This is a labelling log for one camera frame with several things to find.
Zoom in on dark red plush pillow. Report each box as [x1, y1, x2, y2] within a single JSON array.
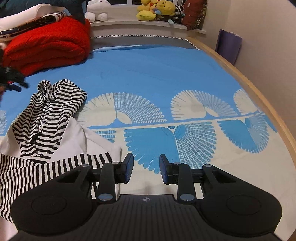
[[182, 0, 207, 31]]

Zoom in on red knitted blanket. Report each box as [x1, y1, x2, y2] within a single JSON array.
[[2, 16, 91, 76]]

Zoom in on white plush bunny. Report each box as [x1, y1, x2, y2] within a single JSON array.
[[85, 0, 111, 23]]

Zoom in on yellow plush toys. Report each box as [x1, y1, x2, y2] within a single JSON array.
[[136, 0, 176, 21]]

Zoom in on black white striped hooded top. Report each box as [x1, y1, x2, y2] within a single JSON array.
[[1, 79, 121, 222]]

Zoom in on purple bag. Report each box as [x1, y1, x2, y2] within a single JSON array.
[[215, 29, 242, 65]]

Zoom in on folded white clothes stack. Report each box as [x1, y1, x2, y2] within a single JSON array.
[[1, 4, 67, 41]]

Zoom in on blue white patterned bedsheet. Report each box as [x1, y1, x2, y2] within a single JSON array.
[[0, 44, 296, 241]]

